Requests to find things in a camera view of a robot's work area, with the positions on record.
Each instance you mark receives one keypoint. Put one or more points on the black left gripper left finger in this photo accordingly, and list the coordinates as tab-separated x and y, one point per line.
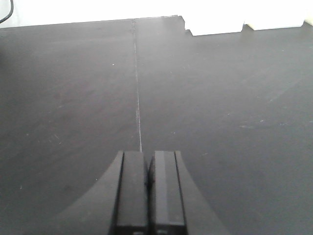
116	205

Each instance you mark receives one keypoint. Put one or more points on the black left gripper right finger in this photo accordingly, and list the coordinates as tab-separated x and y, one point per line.
177	207

